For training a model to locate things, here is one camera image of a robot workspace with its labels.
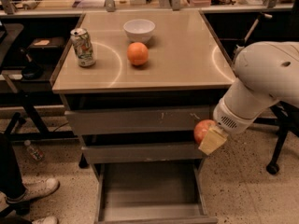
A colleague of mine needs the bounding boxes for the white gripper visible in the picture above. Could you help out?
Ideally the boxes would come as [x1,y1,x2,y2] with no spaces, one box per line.
[199,98,253,155]

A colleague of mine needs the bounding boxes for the red apple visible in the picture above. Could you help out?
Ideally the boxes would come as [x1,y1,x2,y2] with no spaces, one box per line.
[193,119,215,145]

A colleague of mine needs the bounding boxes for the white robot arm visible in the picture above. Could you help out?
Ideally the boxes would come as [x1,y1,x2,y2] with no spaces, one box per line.
[194,41,299,155]

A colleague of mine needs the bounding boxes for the middle grey drawer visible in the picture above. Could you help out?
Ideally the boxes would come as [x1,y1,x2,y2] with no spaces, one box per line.
[82,142,206,164]

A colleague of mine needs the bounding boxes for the top grey drawer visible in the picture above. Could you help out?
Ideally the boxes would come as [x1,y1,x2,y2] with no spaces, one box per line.
[65,105,210,135]

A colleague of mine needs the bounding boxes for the grey drawer cabinet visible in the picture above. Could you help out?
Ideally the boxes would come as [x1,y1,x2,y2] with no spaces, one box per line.
[50,8,237,224]

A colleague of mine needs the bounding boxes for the bottom grey open drawer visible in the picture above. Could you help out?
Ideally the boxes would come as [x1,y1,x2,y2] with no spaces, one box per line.
[94,161,218,224]

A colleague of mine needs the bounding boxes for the black office chair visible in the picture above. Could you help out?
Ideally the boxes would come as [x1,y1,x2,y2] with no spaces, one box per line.
[255,102,299,175]

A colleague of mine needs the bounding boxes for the orange fruit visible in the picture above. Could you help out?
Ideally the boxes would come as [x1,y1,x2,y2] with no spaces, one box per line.
[127,42,149,65]

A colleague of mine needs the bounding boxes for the white bowl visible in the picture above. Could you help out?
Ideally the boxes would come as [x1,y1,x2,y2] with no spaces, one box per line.
[123,19,155,44]

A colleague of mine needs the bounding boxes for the green white soda can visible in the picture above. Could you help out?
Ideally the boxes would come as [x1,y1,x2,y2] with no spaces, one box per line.
[70,28,95,67]

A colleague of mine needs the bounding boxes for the plastic water bottle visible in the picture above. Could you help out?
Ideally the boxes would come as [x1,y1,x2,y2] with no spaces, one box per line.
[24,140,44,161]

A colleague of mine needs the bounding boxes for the white sneaker lower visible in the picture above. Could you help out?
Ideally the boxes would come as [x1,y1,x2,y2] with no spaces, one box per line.
[32,216,58,224]

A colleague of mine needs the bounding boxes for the white sneaker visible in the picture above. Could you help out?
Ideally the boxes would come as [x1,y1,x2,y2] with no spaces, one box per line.
[32,216,58,224]
[6,178,60,204]

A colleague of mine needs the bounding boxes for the white sneaker upper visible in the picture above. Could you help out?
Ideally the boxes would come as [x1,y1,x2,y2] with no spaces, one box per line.
[6,178,60,204]

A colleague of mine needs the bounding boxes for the black desk stand left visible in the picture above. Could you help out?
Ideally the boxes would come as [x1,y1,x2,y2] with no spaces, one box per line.
[0,91,76,142]

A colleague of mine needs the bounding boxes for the black box on shelf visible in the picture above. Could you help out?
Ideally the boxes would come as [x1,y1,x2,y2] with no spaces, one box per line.
[27,36,65,56]

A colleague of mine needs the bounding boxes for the dark trouser leg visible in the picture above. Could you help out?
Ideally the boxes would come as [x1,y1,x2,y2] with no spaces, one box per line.
[0,133,26,201]

